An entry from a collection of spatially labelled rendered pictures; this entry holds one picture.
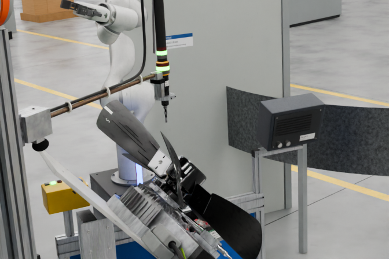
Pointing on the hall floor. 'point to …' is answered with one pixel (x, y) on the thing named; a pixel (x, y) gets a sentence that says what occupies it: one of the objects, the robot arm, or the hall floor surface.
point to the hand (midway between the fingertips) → (72, 6)
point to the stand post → (85, 216)
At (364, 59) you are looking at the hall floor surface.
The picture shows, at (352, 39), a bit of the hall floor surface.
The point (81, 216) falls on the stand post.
